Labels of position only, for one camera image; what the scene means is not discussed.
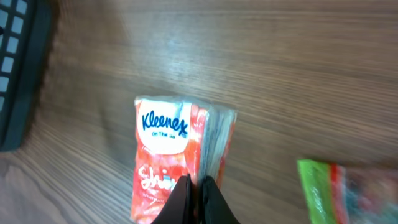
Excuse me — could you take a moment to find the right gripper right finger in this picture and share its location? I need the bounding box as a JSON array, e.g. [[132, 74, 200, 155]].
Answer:
[[199, 176, 240, 224]]

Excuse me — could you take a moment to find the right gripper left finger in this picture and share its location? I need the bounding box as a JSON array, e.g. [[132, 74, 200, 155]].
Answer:
[[152, 174, 192, 224]]

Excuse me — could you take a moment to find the small red orange box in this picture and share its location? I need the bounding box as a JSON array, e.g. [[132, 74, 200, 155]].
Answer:
[[131, 96, 237, 223]]

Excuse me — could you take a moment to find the green gummy candy bag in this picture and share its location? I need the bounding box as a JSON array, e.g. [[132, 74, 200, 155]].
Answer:
[[297, 159, 397, 224]]

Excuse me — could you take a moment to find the grey plastic mesh basket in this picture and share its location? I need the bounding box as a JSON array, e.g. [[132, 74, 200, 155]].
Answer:
[[1, 0, 53, 152]]

